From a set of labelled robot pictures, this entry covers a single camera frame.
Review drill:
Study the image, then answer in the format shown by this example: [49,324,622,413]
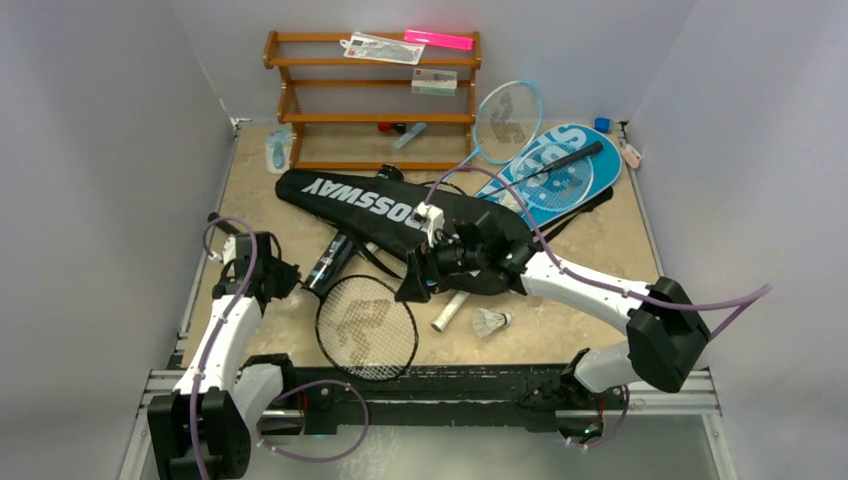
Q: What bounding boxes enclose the black badminton racket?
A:
[207,211,420,383]

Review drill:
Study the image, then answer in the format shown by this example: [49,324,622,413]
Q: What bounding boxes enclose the black Crossway racket bag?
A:
[275,170,533,264]

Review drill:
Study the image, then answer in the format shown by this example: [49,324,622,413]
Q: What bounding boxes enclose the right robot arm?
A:
[396,222,711,407]

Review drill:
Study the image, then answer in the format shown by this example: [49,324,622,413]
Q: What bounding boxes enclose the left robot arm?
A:
[147,231,300,479]

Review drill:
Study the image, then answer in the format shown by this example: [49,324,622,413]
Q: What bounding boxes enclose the light blue badminton racket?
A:
[445,80,544,177]

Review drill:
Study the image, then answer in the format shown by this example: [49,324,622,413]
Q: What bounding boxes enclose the white shuttlecock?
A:
[472,308,514,338]

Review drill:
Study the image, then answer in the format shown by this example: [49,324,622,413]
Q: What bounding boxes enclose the black shuttlecock tube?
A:
[303,233,357,297]

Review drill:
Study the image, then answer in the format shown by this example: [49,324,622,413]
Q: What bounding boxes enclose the blue racket bag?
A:
[475,124,623,227]

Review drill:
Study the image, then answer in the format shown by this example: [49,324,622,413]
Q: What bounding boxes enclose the light blue packaged item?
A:
[264,127,294,174]

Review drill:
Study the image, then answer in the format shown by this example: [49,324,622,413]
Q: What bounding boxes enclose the light blue strip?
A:
[393,122,427,150]

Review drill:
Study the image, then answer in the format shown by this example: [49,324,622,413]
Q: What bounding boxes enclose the red black small object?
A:
[377,122,407,135]

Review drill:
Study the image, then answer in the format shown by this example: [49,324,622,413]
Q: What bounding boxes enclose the white green box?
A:
[410,68,458,97]

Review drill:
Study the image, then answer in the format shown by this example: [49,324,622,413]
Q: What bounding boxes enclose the small blue cube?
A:
[593,117,612,134]

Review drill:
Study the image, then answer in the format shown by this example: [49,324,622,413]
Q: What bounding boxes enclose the small pink white object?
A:
[621,143,641,169]

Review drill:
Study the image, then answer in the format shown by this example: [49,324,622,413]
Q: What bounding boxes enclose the wooden shelf rack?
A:
[262,31,482,171]

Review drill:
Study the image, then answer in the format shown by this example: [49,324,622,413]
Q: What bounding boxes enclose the pink bar on shelf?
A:
[403,29,474,51]

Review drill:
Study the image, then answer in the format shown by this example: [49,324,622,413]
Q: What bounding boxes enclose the white blister package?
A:
[339,32,425,65]

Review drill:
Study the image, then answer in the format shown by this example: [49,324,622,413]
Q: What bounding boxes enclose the white racket handle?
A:
[430,291,470,333]

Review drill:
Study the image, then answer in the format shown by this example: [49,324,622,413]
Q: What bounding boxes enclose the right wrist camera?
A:
[413,202,444,247]

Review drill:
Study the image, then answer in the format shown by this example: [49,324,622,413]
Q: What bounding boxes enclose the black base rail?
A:
[139,357,721,439]

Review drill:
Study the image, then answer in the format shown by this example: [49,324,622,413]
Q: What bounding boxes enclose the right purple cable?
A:
[423,165,774,452]

